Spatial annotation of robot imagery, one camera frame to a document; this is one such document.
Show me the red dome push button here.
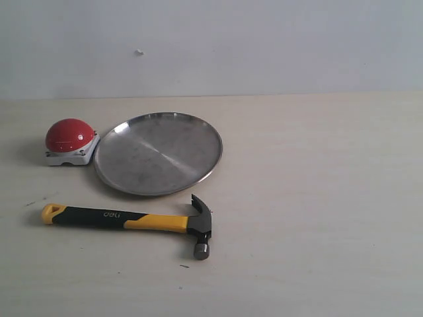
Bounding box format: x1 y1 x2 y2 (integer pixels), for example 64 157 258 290
45 118 100 166

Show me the yellow black claw hammer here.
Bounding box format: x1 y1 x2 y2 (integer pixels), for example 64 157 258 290
41 194 212 260

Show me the round steel plate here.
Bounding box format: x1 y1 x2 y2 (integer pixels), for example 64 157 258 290
93 112 223 197

